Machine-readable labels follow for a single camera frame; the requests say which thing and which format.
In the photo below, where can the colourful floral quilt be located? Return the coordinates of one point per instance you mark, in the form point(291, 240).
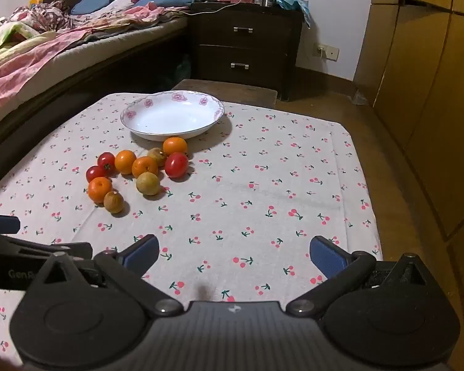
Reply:
point(11, 33)

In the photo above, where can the pink floral blanket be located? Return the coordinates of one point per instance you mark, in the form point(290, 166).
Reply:
point(34, 52)

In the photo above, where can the cherry print tablecloth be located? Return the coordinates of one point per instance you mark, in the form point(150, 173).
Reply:
point(255, 162)

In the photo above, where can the nightstand drawer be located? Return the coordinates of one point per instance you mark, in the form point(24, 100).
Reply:
point(263, 67)
point(263, 34)

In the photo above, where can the red tomato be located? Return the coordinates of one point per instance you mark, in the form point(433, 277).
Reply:
point(94, 174)
point(106, 161)
point(176, 164)

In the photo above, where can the white floral bowl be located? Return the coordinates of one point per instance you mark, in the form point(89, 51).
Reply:
point(170, 118)

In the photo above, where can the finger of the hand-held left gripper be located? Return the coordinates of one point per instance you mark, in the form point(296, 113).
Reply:
point(2, 224)
point(31, 249)

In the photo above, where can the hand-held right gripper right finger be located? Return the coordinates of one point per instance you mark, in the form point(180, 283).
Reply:
point(326, 256)

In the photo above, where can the bed with pink blanket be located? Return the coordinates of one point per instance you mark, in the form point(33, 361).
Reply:
point(131, 40)

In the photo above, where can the wooden stool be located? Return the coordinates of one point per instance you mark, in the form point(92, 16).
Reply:
point(224, 89)

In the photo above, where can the tan round fruit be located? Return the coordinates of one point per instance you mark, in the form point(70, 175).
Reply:
point(156, 156)
point(113, 201)
point(148, 183)

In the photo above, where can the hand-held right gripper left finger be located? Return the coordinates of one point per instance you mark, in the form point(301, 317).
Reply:
point(141, 254)

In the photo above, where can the small orange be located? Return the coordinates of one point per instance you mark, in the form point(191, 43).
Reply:
point(174, 146)
point(125, 161)
point(145, 166)
point(99, 189)

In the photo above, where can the white wall socket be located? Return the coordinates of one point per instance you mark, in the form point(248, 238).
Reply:
point(328, 51)

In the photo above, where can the wooden wardrobe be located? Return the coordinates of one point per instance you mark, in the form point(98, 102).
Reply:
point(429, 85)

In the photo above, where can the dark wooden nightstand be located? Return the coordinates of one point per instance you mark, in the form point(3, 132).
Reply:
point(247, 15)

